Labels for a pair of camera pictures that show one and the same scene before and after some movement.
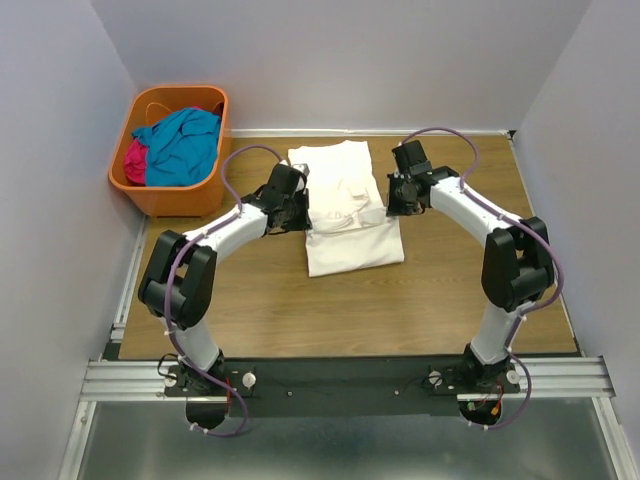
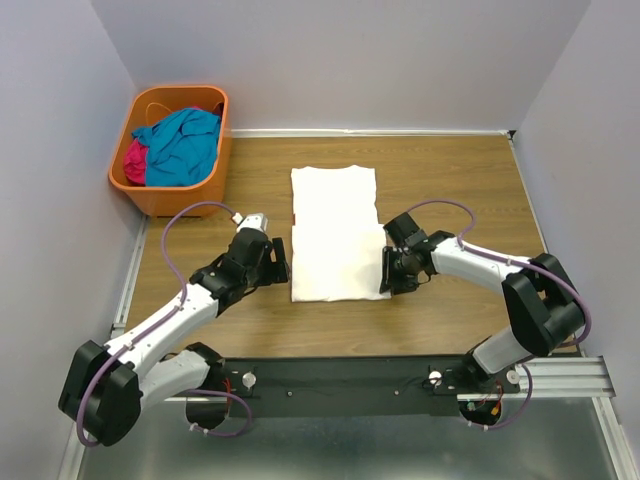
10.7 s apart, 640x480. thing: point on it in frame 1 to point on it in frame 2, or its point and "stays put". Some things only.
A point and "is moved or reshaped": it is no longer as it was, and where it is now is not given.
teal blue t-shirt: x=182 y=147 stays put
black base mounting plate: x=341 y=388 stays put
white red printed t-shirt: x=349 y=226 is moved or reshaped
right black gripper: x=396 y=196 to x=392 y=270
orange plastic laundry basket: x=150 y=104 stays put
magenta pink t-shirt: x=135 y=162 stays put
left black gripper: x=298 y=213 to x=275 y=261
